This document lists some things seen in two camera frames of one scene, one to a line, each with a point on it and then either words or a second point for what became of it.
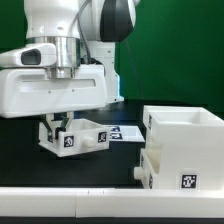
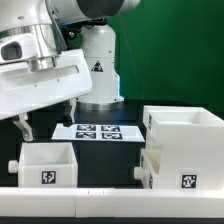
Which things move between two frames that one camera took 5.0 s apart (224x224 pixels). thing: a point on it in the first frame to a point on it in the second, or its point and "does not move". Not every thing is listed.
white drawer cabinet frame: x=191 y=153 does not move
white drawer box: x=81 y=136 to x=47 y=165
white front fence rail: x=91 y=202 does not move
